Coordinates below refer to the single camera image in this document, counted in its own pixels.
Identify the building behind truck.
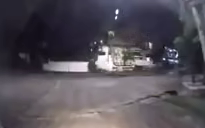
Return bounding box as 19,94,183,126
106,29,154,51

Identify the pale leaning pole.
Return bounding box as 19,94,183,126
189,4,205,68

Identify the grass verge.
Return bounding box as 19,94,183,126
163,94,205,118

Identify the vehicle with bright lights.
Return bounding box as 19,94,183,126
161,46,180,66

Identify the white truck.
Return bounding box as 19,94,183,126
88,45,136,73

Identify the low white wall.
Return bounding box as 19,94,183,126
42,60,90,73

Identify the grey asphalt road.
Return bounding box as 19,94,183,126
0,71,205,128

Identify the pale car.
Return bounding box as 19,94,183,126
133,55,156,70

